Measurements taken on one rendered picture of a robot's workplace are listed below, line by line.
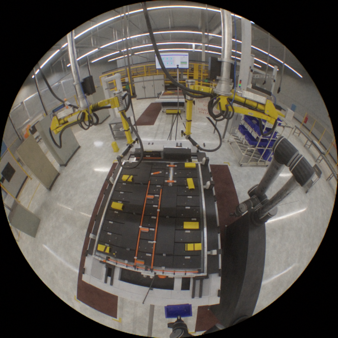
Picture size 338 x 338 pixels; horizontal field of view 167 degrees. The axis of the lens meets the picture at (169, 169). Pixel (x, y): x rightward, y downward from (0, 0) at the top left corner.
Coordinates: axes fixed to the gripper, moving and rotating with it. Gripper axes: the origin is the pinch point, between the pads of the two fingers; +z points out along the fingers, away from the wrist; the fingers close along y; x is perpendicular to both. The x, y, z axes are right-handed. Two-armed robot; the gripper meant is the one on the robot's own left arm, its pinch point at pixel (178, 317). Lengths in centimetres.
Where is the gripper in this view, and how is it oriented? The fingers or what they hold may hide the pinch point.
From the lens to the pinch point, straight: 133.8
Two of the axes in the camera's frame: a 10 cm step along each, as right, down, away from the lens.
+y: -0.6, -7.4, 6.7
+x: -10.0, 0.7, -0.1
